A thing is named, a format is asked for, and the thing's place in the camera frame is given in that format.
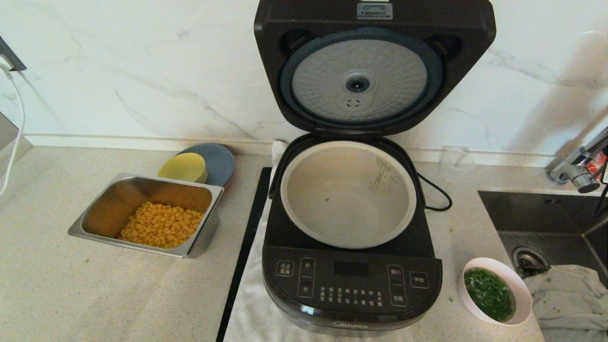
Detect yellow small bowl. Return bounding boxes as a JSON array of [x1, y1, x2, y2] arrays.
[[158, 153, 209, 184]]

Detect blue-grey round plate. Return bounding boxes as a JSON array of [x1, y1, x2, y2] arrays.
[[177, 144, 236, 188]]

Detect black rice cooker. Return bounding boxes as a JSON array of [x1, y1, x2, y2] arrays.
[[262, 133, 443, 336]]

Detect black power cord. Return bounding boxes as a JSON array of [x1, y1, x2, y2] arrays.
[[418, 173, 452, 212]]

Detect white towel under cooker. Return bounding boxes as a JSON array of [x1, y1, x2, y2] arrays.
[[223, 141, 414, 342]]

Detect chopped green vegetables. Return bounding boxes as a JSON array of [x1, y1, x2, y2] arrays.
[[464, 267, 516, 322]]

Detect white crumpled cloth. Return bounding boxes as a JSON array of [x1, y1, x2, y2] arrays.
[[522, 264, 608, 342]]

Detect black wall socket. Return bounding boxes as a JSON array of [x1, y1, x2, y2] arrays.
[[0, 36, 29, 73]]

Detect white cable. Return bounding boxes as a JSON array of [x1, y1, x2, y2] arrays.
[[0, 57, 28, 198]]

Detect yellow corn kernels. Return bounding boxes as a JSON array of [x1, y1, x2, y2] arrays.
[[120, 201, 205, 248]]

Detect clear glass cup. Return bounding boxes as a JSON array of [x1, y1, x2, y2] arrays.
[[439, 146, 476, 179]]

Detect black rice cooker lid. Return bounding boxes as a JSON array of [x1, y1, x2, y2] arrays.
[[254, 0, 497, 137]]

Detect stainless steel sink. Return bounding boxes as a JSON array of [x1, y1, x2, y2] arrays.
[[477, 190, 608, 290]]

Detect grey inner pot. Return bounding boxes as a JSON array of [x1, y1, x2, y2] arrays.
[[280, 141, 418, 249]]

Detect white round bowl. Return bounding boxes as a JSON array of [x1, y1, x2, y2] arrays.
[[458, 257, 532, 326]]

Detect metal sink drain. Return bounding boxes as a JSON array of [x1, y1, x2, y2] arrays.
[[511, 246, 551, 278]]

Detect chrome faucet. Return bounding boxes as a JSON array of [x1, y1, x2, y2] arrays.
[[546, 126, 608, 193]]

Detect red-orange small item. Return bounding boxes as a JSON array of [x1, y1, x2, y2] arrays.
[[587, 153, 608, 181]]

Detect grey appliance edge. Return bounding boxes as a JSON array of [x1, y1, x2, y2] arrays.
[[0, 112, 34, 179]]

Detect stainless steel tray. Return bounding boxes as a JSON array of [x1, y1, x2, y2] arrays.
[[67, 172, 225, 258]]

